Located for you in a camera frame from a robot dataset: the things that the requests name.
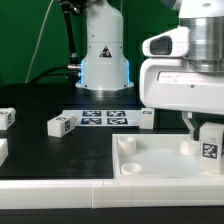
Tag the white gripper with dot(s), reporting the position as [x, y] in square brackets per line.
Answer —
[170, 84]

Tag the white square tabletop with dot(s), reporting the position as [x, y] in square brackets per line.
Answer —
[147, 156]

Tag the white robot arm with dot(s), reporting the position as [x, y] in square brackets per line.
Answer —
[105, 71]

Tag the apriltag marker sheet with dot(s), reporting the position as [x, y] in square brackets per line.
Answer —
[113, 118]

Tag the white block left edge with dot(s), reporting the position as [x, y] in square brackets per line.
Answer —
[3, 150]

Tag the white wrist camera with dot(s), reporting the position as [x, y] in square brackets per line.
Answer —
[173, 43]

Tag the white front fence rail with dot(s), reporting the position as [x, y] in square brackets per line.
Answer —
[51, 194]

